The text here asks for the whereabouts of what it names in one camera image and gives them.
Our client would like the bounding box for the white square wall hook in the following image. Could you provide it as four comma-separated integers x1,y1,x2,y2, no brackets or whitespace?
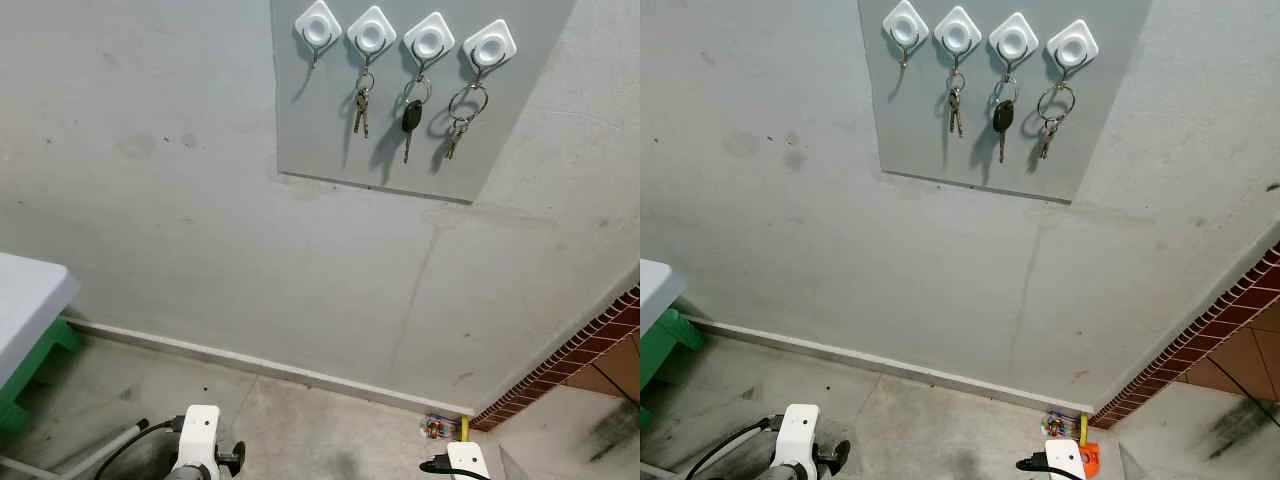
933,6,983,72
346,6,398,71
463,19,518,82
403,11,456,77
293,0,343,69
1046,19,1099,83
988,12,1041,77
882,0,930,69

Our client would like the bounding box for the grey flexible hose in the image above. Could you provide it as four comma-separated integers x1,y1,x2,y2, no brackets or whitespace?
60,418,151,480
640,422,753,480

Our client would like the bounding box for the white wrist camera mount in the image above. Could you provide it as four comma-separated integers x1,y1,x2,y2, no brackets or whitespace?
1044,439,1087,480
775,403,822,473
174,404,222,473
445,442,491,480

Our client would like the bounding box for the red brick tile border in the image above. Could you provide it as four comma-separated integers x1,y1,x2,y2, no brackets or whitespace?
470,285,641,432
1088,243,1280,431

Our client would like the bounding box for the large ring with keys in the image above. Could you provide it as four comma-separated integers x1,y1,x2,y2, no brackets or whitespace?
1035,82,1078,161
443,80,491,161

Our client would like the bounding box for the grey wall board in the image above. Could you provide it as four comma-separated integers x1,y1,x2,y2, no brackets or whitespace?
270,0,579,206
858,0,1153,204

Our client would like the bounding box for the small silver key bunch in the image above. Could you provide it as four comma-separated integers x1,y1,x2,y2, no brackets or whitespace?
352,68,376,139
946,70,968,138

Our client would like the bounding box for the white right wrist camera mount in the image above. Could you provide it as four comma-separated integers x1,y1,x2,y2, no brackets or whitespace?
1044,439,1087,480
445,442,491,480

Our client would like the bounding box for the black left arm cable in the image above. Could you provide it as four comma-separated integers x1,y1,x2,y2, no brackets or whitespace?
94,418,183,480
686,418,779,480

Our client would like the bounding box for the green plastic stool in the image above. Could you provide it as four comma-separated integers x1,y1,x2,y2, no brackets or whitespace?
640,308,707,427
0,318,83,434

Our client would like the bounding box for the white table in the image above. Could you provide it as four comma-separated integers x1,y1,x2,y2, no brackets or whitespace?
0,252,81,391
640,258,687,337

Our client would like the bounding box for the grey skirting strip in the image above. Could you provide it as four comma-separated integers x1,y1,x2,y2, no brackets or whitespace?
62,316,473,417
686,314,1091,415

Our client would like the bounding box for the black car key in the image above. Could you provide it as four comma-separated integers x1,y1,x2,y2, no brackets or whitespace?
991,75,1021,164
400,75,433,164

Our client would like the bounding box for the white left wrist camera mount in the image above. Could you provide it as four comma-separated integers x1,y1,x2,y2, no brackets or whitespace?
174,404,222,473
775,403,822,473

